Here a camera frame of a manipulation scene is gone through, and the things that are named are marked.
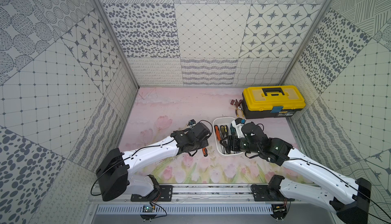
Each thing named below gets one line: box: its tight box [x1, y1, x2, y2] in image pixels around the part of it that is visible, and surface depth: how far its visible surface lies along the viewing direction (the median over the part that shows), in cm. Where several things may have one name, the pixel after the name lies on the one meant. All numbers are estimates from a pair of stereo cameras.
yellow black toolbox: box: [241, 85, 306, 120], surface depth 95 cm
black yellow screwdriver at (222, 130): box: [219, 124, 226, 138], surface depth 97 cm
